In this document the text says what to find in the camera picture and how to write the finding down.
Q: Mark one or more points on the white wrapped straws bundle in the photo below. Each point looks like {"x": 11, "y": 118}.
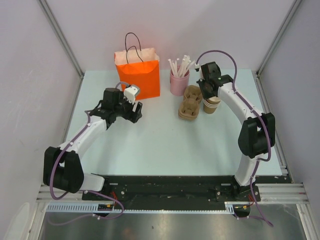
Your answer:
{"x": 180, "y": 71}

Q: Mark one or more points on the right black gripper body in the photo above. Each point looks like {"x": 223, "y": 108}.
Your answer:
{"x": 202, "y": 83}

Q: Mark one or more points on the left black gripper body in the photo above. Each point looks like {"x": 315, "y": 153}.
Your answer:
{"x": 123, "y": 108}

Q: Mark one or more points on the stack of brown paper cups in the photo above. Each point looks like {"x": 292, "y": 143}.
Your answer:
{"x": 211, "y": 104}

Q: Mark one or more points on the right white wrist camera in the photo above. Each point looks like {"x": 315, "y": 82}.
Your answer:
{"x": 197, "y": 67}

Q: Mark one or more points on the brown pulp cup carrier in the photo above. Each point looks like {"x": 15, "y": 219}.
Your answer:
{"x": 190, "y": 106}

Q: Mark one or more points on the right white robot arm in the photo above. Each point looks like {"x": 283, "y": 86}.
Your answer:
{"x": 257, "y": 134}

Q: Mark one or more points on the pink straw holder cup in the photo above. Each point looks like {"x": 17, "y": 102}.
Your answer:
{"x": 178, "y": 85}

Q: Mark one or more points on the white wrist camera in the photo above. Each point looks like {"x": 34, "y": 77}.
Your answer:
{"x": 197, "y": 67}
{"x": 131, "y": 92}

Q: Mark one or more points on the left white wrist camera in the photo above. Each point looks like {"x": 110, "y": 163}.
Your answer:
{"x": 131, "y": 92}

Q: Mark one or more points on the white cable duct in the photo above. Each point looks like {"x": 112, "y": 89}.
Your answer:
{"x": 103, "y": 208}

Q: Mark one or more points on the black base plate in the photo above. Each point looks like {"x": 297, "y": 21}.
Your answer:
{"x": 128, "y": 189}

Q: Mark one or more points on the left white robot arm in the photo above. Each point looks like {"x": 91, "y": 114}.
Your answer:
{"x": 62, "y": 165}

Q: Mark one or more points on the orange paper bag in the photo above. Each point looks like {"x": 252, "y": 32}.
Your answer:
{"x": 139, "y": 66}

